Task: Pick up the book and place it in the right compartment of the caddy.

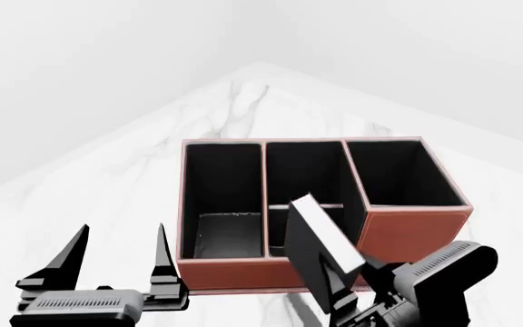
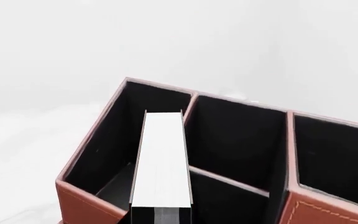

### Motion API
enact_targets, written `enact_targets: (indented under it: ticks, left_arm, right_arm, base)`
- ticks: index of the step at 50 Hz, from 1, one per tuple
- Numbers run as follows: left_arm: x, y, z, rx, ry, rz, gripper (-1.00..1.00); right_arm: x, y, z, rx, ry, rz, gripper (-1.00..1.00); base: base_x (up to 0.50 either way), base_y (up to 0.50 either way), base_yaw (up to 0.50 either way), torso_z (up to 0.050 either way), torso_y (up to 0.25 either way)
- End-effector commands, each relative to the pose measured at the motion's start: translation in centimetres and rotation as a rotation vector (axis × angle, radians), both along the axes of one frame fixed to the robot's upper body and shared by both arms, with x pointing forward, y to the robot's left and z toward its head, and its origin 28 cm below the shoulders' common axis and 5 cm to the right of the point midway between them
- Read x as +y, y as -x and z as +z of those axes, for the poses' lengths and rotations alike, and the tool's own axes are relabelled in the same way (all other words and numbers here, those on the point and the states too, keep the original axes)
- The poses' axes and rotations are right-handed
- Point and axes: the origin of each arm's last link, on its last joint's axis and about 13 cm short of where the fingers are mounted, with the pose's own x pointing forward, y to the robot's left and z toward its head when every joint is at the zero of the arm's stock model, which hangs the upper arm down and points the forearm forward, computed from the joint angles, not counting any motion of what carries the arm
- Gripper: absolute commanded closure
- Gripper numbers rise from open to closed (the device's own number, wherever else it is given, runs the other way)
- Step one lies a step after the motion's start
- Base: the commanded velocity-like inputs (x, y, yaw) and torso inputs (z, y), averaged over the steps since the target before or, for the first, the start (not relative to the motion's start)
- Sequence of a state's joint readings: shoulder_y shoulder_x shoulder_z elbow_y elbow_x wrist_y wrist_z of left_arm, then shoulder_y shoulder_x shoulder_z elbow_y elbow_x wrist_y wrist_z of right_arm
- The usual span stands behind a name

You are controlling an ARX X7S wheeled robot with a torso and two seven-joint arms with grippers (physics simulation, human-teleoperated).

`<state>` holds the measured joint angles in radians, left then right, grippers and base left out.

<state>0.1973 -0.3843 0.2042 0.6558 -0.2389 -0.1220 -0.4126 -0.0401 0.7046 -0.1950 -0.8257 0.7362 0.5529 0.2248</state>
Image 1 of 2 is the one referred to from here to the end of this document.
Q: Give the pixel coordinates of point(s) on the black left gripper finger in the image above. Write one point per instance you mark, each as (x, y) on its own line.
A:
(64, 264)
(164, 269)

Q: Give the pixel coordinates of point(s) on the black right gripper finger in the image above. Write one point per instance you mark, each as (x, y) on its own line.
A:
(334, 289)
(379, 272)

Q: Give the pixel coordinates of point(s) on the black rectangular block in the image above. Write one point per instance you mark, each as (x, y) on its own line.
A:
(304, 238)

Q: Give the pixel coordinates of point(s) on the brown leather three-compartment caddy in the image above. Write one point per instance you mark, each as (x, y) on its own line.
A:
(407, 235)

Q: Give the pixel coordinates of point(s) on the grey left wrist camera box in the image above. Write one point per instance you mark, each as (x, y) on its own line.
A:
(84, 302)

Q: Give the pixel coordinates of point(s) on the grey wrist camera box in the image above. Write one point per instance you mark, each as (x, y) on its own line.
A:
(443, 262)
(84, 302)

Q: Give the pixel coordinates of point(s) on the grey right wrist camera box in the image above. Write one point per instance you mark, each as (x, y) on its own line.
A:
(443, 262)

